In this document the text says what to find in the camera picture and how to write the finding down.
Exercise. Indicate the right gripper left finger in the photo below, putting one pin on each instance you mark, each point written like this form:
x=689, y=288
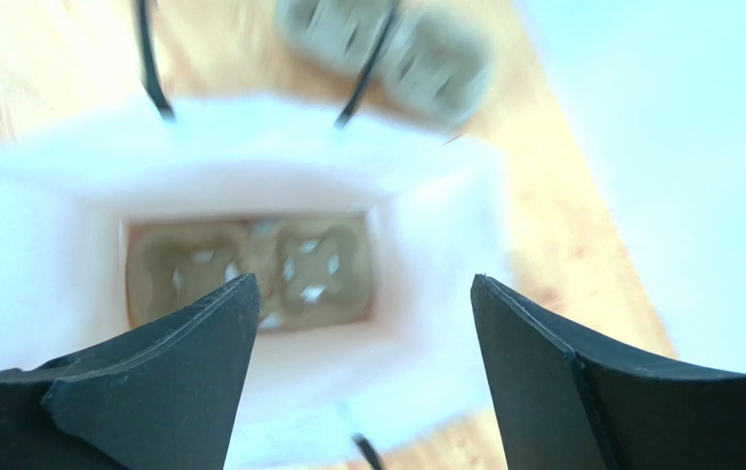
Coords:
x=161, y=396

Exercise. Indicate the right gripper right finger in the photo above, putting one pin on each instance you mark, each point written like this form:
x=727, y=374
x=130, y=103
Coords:
x=568, y=397

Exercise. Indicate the pulp cup carrier tray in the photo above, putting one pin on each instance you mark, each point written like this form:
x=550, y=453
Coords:
x=312, y=271

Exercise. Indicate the orange paper bag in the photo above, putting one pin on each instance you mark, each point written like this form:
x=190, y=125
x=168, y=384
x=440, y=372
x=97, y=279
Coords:
x=68, y=197

